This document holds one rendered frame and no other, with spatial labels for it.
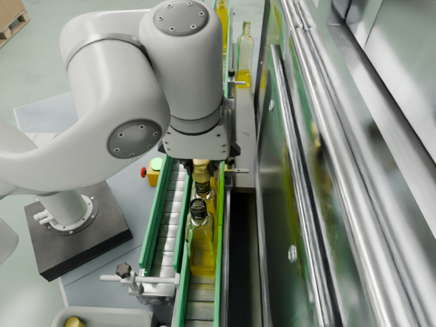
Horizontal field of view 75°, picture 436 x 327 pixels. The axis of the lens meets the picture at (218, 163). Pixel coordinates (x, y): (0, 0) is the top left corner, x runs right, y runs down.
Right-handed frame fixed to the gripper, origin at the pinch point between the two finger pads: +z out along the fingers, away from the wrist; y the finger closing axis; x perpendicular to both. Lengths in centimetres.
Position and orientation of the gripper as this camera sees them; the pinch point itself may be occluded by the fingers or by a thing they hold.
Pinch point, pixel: (200, 163)
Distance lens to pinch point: 50.5
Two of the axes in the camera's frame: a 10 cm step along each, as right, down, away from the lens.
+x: -0.6, 8.9, -4.6
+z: 0.1, 4.6, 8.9
